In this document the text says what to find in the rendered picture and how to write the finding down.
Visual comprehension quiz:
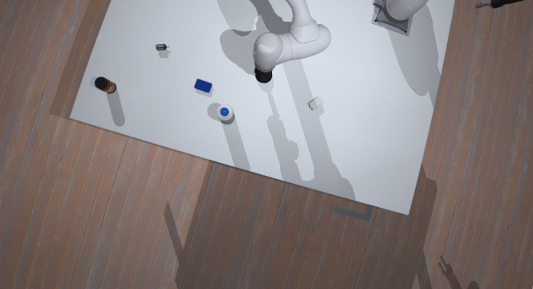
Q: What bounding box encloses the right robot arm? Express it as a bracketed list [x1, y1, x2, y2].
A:
[253, 0, 331, 69]

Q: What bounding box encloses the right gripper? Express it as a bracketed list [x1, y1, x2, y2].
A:
[254, 63, 275, 79]

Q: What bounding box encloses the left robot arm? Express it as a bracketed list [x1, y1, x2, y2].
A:
[373, 0, 428, 31]

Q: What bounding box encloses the brown spice jar with black lid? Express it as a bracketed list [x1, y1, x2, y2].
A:
[95, 77, 116, 94]

